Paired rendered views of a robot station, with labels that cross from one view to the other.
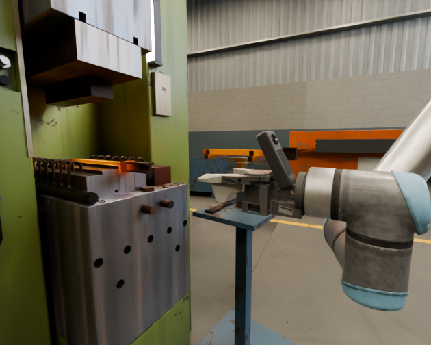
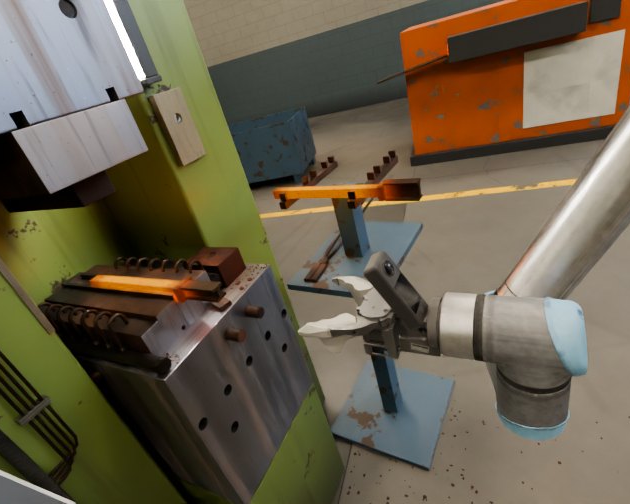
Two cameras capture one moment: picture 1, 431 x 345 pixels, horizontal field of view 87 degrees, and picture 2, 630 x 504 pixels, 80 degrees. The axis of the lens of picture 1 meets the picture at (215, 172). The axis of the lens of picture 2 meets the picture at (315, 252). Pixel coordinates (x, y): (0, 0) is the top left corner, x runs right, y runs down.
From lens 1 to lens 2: 0.30 m
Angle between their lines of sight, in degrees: 21
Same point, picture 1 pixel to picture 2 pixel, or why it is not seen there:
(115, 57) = (98, 147)
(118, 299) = (239, 441)
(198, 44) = not seen: outside the picture
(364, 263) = (518, 405)
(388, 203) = (540, 357)
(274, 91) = not seen: outside the picture
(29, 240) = (104, 419)
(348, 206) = (494, 357)
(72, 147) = (75, 246)
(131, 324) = (262, 453)
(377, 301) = (535, 435)
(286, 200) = (419, 335)
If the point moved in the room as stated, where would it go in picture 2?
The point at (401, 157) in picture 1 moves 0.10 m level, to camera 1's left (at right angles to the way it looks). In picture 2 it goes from (563, 241) to (493, 261)
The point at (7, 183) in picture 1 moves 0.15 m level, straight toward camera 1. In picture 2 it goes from (45, 378) to (69, 414)
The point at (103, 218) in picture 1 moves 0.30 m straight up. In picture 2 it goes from (187, 378) to (108, 246)
